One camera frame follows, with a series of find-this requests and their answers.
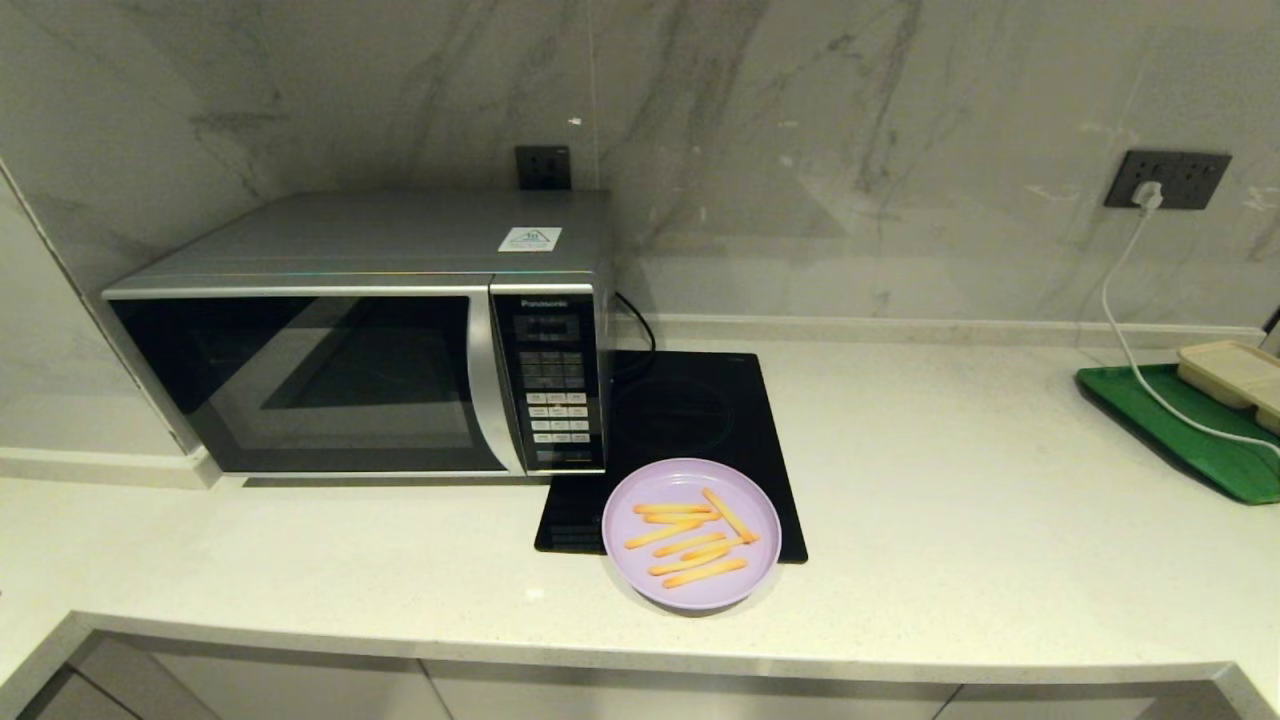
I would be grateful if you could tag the purple round plate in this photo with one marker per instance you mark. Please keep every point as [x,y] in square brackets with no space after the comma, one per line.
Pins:
[640,487]

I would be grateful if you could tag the orange french fry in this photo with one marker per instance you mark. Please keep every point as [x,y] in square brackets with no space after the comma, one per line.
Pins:
[660,535]
[715,548]
[690,545]
[685,517]
[688,563]
[658,508]
[705,573]
[728,515]

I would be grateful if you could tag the microwave door with dark window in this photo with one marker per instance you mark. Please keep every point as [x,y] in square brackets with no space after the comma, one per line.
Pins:
[300,380]

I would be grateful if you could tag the silver Panasonic microwave oven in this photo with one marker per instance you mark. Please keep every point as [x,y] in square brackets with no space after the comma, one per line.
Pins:
[380,230]

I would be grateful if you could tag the black induction cooktop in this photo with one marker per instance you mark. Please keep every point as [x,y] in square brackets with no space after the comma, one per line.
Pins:
[700,400]

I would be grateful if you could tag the white sticker with triangle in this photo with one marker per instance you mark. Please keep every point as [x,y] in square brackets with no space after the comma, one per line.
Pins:
[530,239]

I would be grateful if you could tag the grey glossy cabinet front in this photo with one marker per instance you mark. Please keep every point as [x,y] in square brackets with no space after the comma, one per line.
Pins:
[300,690]
[1080,705]
[700,700]

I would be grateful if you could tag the white power plug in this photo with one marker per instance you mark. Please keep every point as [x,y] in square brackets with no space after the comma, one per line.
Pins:
[1149,194]

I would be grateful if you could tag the beige lunch box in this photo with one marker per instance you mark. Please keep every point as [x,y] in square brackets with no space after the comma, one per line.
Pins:
[1235,370]

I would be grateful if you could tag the green plastic tray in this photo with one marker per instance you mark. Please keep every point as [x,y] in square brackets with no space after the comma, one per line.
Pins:
[1230,470]

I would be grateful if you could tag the small dark wall socket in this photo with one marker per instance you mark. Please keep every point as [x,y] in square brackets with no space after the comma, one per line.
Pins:
[543,168]

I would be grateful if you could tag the wide dark wall socket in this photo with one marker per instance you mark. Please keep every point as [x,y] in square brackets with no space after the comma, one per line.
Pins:
[1195,178]

